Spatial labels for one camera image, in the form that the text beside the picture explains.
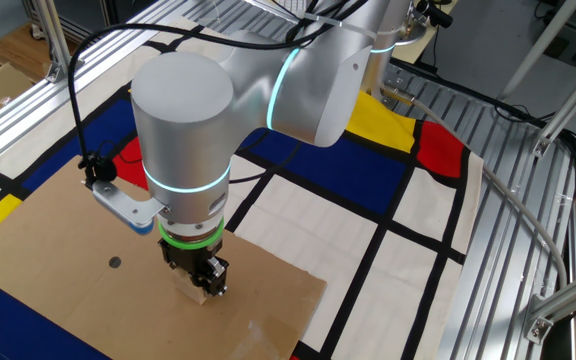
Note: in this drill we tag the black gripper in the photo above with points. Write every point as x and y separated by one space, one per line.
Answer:
189 256

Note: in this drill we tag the colour block patterned cloth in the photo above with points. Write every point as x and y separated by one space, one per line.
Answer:
318 235

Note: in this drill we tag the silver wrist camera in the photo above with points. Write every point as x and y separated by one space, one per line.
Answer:
125 207

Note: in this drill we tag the aluminium frame strut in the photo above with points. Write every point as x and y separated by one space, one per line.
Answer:
53 30
573 102
568 297

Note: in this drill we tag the brown cardboard sheet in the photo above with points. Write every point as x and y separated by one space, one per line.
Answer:
118 310

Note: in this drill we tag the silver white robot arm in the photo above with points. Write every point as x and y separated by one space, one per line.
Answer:
233 100

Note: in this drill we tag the aluminium table edge rail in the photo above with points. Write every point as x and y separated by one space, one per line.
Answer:
18 117

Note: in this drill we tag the pale grey slanted leg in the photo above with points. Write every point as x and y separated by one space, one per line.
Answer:
543 45

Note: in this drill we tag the small wooden block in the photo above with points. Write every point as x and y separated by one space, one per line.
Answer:
195 294

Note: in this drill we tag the dark equipment cabinet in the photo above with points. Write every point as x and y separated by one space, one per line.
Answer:
98 20

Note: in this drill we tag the black webcam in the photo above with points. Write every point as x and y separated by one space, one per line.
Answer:
433 12

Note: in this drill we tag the white keyboard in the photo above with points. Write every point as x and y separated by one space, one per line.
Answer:
293 5

